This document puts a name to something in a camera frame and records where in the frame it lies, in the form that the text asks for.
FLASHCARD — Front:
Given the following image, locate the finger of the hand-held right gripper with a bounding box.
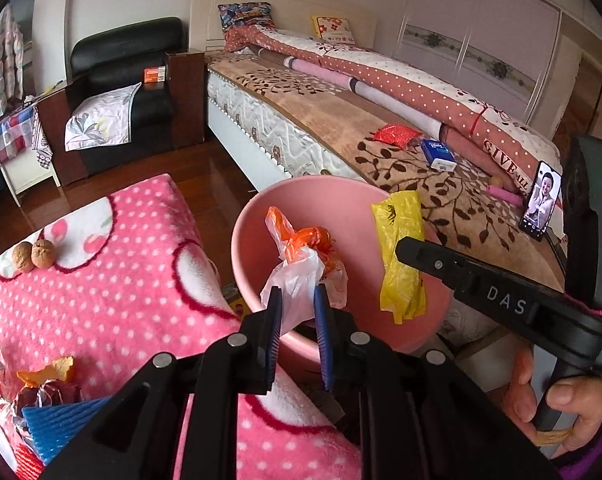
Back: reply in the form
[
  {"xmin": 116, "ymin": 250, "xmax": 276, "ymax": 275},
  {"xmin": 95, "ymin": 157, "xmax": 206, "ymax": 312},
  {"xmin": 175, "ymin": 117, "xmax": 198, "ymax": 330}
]
[{"xmin": 395, "ymin": 236, "xmax": 477, "ymax": 306}]

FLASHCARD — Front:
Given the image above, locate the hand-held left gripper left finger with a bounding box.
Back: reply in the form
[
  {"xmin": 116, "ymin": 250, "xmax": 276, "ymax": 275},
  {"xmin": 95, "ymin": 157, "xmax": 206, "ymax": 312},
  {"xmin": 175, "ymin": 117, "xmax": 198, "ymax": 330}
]
[{"xmin": 41, "ymin": 285, "xmax": 284, "ymax": 480}]

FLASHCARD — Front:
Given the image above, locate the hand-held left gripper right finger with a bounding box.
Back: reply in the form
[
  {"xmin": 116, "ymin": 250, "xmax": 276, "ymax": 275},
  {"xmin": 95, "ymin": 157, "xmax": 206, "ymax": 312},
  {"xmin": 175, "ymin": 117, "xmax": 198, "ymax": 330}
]
[{"xmin": 312, "ymin": 284, "xmax": 562, "ymax": 480}]

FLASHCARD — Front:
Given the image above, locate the yellow plastic bag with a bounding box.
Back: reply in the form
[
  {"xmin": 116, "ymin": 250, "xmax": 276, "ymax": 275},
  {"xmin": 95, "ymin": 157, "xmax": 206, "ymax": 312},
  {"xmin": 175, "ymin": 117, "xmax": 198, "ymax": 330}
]
[{"xmin": 371, "ymin": 191, "xmax": 428, "ymax": 323}]

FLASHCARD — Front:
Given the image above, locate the white orange plastic bag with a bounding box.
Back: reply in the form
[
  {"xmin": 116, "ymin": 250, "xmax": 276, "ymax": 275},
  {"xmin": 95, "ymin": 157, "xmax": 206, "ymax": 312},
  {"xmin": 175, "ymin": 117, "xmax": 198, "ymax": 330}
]
[{"xmin": 260, "ymin": 206, "xmax": 349, "ymax": 333}]

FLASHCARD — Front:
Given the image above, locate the pink plastic basin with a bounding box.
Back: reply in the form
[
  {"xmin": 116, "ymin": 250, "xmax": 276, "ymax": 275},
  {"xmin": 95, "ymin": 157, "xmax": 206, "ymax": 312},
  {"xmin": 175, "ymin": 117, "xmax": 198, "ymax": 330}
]
[{"xmin": 231, "ymin": 174, "xmax": 454, "ymax": 373}]

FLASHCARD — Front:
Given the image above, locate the maroon foil wrapper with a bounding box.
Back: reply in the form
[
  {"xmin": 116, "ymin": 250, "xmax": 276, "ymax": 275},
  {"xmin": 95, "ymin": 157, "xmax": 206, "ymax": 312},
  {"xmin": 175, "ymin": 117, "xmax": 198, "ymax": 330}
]
[{"xmin": 13, "ymin": 380, "xmax": 84, "ymax": 431}]

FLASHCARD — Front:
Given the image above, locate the person's right hand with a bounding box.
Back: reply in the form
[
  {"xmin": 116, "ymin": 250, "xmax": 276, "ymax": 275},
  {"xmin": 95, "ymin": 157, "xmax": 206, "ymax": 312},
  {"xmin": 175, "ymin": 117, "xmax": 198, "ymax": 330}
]
[{"xmin": 501, "ymin": 345, "xmax": 602, "ymax": 458}]

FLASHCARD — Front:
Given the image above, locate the printed cardboard box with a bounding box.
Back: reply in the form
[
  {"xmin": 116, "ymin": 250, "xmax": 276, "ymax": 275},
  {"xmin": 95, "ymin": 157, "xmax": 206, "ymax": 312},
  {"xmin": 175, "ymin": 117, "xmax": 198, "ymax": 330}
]
[{"xmin": 221, "ymin": 284, "xmax": 254, "ymax": 318}]

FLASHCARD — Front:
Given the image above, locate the white printed plastic bag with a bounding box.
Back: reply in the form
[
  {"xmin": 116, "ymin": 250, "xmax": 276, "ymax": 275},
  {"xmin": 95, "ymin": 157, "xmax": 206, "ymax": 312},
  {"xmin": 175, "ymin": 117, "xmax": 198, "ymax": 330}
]
[{"xmin": 441, "ymin": 305, "xmax": 502, "ymax": 356}]

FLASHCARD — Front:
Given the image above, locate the pink cylinder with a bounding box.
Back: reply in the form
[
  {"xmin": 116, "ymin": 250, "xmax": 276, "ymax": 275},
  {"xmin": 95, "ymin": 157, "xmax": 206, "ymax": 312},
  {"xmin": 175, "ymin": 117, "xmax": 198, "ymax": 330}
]
[{"xmin": 488, "ymin": 184, "xmax": 527, "ymax": 206}]

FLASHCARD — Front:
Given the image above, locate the blue tissue pack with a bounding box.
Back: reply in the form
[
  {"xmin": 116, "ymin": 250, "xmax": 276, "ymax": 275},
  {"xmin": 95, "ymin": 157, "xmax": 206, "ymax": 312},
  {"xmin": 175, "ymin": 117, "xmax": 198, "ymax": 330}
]
[{"xmin": 421, "ymin": 139, "xmax": 457, "ymax": 172}]

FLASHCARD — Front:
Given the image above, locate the black smartphone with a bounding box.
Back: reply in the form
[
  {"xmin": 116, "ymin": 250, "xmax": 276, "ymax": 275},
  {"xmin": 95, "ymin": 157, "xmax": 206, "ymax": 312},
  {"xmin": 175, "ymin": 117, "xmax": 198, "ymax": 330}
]
[{"xmin": 518, "ymin": 161, "xmax": 563, "ymax": 243}]

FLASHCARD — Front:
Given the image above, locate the red packet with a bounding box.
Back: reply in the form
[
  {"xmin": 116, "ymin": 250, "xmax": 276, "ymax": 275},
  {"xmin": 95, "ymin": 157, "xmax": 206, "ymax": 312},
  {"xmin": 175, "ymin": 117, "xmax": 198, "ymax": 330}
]
[{"xmin": 372, "ymin": 124, "xmax": 424, "ymax": 148}]

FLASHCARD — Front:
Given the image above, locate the pink polka dot blanket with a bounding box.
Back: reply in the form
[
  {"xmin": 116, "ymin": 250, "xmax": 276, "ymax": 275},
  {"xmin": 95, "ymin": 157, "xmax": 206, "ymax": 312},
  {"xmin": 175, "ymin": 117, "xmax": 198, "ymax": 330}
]
[{"xmin": 0, "ymin": 174, "xmax": 364, "ymax": 480}]

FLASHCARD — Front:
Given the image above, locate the brown leaf patterned blanket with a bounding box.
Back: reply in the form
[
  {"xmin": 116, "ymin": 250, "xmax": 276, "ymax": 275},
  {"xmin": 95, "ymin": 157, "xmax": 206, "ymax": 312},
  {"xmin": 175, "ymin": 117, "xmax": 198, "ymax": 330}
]
[{"xmin": 208, "ymin": 52, "xmax": 567, "ymax": 291}]

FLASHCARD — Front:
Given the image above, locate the pink polka dot quilt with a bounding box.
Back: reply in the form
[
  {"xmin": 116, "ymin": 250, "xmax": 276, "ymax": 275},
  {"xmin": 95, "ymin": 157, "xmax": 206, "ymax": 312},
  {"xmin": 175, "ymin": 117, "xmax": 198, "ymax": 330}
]
[{"xmin": 224, "ymin": 25, "xmax": 564, "ymax": 196}]

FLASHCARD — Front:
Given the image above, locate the white bed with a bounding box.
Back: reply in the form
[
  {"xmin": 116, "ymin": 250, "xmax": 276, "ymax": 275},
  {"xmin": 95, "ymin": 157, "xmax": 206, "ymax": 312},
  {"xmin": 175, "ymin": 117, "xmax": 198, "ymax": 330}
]
[{"xmin": 188, "ymin": 0, "xmax": 567, "ymax": 291}]

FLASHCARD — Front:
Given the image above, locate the pink white rolled blanket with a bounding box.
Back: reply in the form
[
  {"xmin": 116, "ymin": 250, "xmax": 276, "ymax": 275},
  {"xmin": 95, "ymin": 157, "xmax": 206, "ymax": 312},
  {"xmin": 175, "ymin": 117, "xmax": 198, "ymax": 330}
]
[{"xmin": 251, "ymin": 45, "xmax": 487, "ymax": 161}]

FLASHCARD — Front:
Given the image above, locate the orange peel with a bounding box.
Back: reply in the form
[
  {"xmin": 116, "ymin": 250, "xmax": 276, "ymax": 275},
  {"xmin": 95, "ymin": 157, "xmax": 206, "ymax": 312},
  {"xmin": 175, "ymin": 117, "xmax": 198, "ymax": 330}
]
[{"xmin": 17, "ymin": 356, "xmax": 76, "ymax": 388}]

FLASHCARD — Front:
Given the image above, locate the blue foam sheet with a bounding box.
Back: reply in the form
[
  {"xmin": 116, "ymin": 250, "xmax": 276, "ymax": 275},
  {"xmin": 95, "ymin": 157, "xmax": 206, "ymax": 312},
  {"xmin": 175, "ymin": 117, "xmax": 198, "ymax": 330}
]
[{"xmin": 21, "ymin": 397, "xmax": 114, "ymax": 466}]

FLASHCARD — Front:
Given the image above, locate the white wardrobe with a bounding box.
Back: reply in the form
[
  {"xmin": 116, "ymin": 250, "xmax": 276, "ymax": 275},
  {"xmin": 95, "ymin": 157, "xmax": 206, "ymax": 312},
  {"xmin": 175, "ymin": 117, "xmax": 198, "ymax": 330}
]
[{"xmin": 391, "ymin": 0, "xmax": 564, "ymax": 126}]

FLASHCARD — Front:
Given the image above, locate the yellow floral pillow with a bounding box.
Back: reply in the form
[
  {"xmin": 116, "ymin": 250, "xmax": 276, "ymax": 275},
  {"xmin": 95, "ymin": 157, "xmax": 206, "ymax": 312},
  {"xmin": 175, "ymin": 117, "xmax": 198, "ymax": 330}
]
[{"xmin": 311, "ymin": 15, "xmax": 358, "ymax": 46}]

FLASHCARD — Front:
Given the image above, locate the white floral cloth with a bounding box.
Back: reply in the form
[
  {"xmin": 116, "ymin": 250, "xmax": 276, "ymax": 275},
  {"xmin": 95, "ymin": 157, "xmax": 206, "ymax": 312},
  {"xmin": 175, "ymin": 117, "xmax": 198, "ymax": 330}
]
[{"xmin": 64, "ymin": 83, "xmax": 142, "ymax": 152}]

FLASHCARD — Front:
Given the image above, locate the white small table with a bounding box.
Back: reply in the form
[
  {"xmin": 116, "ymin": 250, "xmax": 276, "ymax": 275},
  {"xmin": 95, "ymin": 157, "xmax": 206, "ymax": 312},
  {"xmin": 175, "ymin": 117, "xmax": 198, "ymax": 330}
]
[{"xmin": 1, "ymin": 150, "xmax": 59, "ymax": 206}]

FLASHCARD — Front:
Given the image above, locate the colourful cartoon pillow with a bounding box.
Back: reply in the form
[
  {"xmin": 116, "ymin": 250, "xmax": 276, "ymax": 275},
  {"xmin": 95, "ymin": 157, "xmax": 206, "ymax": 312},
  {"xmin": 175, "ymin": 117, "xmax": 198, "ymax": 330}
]
[{"xmin": 217, "ymin": 2, "xmax": 274, "ymax": 36}]

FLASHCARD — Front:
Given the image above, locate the black armchair with wooden sides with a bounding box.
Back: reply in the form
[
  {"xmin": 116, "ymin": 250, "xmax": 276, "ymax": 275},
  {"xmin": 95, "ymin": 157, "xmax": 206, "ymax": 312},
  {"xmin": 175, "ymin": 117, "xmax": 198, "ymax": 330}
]
[{"xmin": 35, "ymin": 16, "xmax": 207, "ymax": 186}]

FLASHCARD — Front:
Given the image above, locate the plaid tablecloth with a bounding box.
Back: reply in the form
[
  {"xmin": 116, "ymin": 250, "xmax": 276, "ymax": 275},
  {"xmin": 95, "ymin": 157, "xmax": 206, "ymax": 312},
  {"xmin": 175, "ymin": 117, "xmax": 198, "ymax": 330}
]
[{"xmin": 0, "ymin": 105, "xmax": 52, "ymax": 178}]

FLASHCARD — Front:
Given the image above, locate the white padded jacket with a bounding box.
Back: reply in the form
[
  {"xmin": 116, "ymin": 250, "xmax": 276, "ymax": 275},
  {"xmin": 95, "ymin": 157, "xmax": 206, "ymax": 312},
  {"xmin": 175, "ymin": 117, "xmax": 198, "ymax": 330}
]
[{"xmin": 0, "ymin": 5, "xmax": 24, "ymax": 116}]

